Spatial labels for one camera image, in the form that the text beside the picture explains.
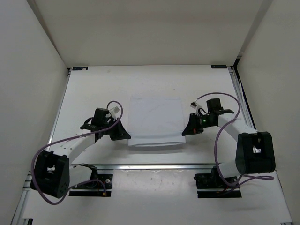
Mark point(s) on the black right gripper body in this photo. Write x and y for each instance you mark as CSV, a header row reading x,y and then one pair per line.
x,y
205,121

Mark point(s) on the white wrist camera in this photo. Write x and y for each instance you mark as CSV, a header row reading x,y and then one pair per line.
x,y
195,105
113,112

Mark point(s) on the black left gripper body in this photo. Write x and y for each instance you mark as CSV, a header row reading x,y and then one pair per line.
x,y
104,124

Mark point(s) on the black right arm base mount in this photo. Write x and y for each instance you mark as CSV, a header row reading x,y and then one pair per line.
x,y
211,186

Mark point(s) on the blue left corner label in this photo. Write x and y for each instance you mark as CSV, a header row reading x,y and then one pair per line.
x,y
79,68

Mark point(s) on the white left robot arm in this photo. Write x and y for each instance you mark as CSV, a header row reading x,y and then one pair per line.
x,y
52,172

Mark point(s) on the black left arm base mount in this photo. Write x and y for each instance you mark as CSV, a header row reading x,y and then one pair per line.
x,y
87,181

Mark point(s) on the white fabric skirt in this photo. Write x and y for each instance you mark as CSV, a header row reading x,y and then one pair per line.
x,y
155,121

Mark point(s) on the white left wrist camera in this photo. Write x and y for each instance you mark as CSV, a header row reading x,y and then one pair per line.
x,y
113,112

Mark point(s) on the blue corner label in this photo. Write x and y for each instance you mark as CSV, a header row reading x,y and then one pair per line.
x,y
79,68
219,66

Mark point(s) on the aluminium left front frame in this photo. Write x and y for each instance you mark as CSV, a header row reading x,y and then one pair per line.
x,y
18,217

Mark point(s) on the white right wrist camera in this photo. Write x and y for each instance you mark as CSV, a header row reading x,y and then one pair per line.
x,y
195,105

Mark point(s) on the blue right corner label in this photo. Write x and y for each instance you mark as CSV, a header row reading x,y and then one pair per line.
x,y
219,66

